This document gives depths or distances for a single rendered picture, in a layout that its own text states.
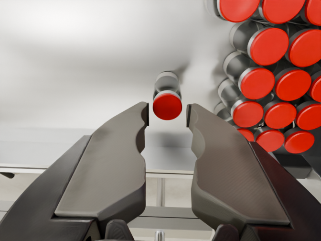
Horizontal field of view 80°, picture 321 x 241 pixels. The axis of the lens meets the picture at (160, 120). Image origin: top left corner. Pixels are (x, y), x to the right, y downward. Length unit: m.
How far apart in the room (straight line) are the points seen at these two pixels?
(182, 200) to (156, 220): 0.78
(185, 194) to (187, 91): 1.61
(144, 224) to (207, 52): 0.96
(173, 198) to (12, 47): 1.68
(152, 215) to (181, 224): 0.15
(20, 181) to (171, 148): 1.87
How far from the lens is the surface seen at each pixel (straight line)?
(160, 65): 0.17
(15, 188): 2.13
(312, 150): 0.27
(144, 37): 0.17
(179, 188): 1.69
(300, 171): 0.25
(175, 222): 1.07
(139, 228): 1.05
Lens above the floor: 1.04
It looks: 57 degrees down
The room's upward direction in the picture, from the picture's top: 177 degrees counter-clockwise
